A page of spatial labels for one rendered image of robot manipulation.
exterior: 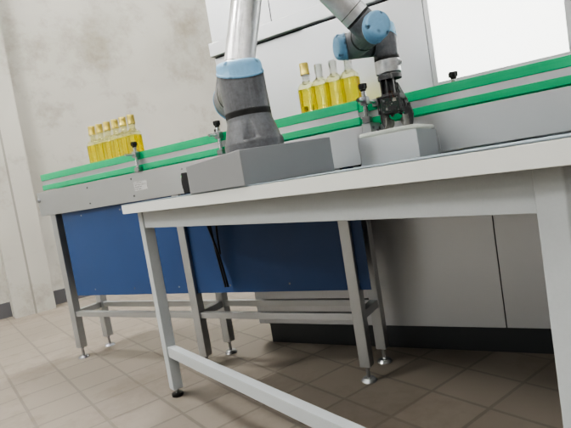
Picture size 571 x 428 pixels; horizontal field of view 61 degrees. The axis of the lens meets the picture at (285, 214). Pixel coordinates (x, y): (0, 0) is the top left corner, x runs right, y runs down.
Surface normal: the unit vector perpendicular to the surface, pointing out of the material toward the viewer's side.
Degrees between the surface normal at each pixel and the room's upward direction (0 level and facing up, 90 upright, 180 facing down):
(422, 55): 90
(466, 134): 90
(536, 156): 90
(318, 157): 90
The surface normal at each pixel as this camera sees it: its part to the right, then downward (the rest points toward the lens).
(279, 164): 0.59, -0.04
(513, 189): -0.79, 0.17
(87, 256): -0.50, 0.15
